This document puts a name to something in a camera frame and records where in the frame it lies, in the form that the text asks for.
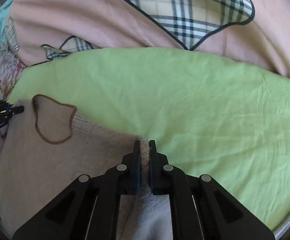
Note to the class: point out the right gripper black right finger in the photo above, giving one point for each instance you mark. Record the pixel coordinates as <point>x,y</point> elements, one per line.
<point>200,207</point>

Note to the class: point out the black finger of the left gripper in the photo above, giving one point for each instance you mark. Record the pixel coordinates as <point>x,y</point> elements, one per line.
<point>17,110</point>

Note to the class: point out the light green bed sheet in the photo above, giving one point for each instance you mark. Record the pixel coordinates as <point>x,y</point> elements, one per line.
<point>207,113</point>

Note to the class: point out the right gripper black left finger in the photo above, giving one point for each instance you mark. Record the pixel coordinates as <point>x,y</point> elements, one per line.
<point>89,207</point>

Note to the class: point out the beige knit sweater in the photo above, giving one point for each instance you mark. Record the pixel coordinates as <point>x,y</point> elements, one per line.
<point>49,145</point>

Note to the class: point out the pink floral fabric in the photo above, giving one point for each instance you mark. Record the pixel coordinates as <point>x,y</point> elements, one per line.
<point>11,67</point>

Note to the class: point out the pink quilt with plaid hearts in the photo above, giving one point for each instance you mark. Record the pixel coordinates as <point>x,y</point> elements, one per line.
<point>42,30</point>

